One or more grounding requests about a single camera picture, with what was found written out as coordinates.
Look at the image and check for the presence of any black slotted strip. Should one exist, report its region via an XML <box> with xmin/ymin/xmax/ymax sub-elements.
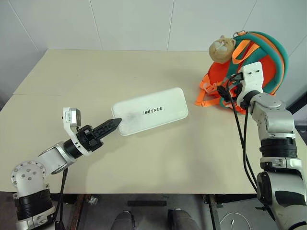
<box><xmin>127</xmin><ymin>200</ymin><xmax>167</xmax><ymax>207</ymax></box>

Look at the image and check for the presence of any beige plush cat charm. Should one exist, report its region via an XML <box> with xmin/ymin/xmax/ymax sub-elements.
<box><xmin>208</xmin><ymin>35</ymin><xmax>237</xmax><ymax>64</ymax></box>

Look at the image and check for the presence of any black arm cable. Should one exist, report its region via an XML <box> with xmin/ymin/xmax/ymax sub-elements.
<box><xmin>54</xmin><ymin>167</ymin><xmax>70</xmax><ymax>230</ymax></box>
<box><xmin>225</xmin><ymin>73</ymin><xmax>277</xmax><ymax>221</ymax></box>

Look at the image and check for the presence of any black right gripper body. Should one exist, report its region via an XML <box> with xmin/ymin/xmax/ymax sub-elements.
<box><xmin>228</xmin><ymin>82</ymin><xmax>243</xmax><ymax>107</ymax></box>

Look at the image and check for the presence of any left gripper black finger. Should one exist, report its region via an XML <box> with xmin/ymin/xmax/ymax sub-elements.
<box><xmin>97</xmin><ymin>121</ymin><xmax>120</xmax><ymax>141</ymax></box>
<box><xmin>94</xmin><ymin>118</ymin><xmax>122</xmax><ymax>135</ymax></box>

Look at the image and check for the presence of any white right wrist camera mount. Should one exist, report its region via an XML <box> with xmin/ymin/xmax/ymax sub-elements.
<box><xmin>236</xmin><ymin>61</ymin><xmax>265</xmax><ymax>106</ymax></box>

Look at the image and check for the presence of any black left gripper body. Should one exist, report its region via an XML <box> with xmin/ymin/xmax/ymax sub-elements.
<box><xmin>76</xmin><ymin>124</ymin><xmax>104</xmax><ymax>152</ymax></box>

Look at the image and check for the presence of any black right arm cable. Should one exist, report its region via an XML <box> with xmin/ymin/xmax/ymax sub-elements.
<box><xmin>225</xmin><ymin>73</ymin><xmax>277</xmax><ymax>221</ymax></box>

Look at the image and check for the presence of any white rectangular box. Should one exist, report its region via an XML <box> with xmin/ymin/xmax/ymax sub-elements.
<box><xmin>111</xmin><ymin>87</ymin><xmax>189</xmax><ymax>137</ymax></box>

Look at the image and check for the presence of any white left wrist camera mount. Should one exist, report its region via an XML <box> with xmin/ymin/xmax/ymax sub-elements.
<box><xmin>61</xmin><ymin>107</ymin><xmax>91</xmax><ymax>157</ymax></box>

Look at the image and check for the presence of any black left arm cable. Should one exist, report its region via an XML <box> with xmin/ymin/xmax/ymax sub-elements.
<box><xmin>54</xmin><ymin>167</ymin><xmax>70</xmax><ymax>230</ymax></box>

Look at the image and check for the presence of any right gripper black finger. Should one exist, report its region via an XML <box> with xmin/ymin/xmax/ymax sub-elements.
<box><xmin>217</xmin><ymin>85</ymin><xmax>232</xmax><ymax>101</ymax></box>

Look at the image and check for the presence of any dark rounded shape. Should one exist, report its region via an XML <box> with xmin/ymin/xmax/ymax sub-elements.
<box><xmin>167</xmin><ymin>208</ymin><xmax>201</xmax><ymax>230</ymax></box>
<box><xmin>112</xmin><ymin>210</ymin><xmax>136</xmax><ymax>230</ymax></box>

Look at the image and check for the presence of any orange and teal backpack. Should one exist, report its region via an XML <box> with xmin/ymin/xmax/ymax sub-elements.
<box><xmin>194</xmin><ymin>30</ymin><xmax>289</xmax><ymax>116</ymax></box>

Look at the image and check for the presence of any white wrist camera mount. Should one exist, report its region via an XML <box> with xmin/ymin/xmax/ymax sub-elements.
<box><xmin>61</xmin><ymin>107</ymin><xmax>91</xmax><ymax>157</ymax></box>
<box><xmin>236</xmin><ymin>61</ymin><xmax>265</xmax><ymax>106</ymax></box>

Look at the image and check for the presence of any white floor cable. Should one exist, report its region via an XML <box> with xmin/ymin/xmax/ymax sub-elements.
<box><xmin>219</xmin><ymin>211</ymin><xmax>253</xmax><ymax>230</ymax></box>

